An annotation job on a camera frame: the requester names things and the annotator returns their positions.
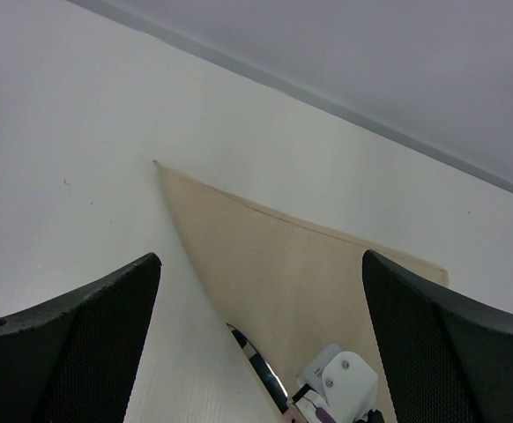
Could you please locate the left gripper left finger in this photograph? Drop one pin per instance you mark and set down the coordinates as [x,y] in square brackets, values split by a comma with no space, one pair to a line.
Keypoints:
[75,358]

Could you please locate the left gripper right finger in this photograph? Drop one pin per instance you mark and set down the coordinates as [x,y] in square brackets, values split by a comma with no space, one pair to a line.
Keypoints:
[446,357]

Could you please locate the beige cloth napkin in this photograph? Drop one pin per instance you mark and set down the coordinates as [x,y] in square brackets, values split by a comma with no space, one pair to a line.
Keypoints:
[290,286]

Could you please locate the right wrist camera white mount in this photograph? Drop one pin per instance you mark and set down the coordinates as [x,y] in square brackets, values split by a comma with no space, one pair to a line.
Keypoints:
[336,386]

